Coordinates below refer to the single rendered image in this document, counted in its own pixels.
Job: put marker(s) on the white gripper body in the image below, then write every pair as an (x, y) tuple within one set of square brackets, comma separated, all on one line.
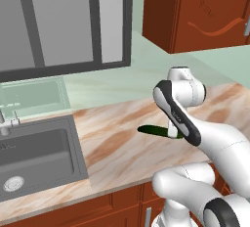
[(172, 129)]

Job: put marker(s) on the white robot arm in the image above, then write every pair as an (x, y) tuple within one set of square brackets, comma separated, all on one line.
[(221, 146)]

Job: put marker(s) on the dark green cucumber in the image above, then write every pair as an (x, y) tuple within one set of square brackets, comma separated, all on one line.
[(153, 129)]

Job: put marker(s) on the red-brown base cupboard door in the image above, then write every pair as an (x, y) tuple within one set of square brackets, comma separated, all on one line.
[(152, 201)]

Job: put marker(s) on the red-brown base cupboard front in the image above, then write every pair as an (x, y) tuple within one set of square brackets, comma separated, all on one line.
[(81, 213)]

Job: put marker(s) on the grey steel sink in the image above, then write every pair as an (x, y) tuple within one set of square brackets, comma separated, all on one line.
[(35, 159)]

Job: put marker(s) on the translucent glass panel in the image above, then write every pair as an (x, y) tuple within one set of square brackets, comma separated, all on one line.
[(32, 97)]

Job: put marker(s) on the grey framed window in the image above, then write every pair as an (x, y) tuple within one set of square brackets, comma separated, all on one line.
[(65, 22)]

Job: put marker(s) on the silver sink tap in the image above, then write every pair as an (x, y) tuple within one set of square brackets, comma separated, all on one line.
[(4, 126)]

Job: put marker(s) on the red-brown wall cupboard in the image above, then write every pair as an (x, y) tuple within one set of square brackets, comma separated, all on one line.
[(159, 12)]

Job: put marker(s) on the red-brown wall cupboard door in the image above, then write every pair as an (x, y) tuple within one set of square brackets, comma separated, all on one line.
[(215, 12)]

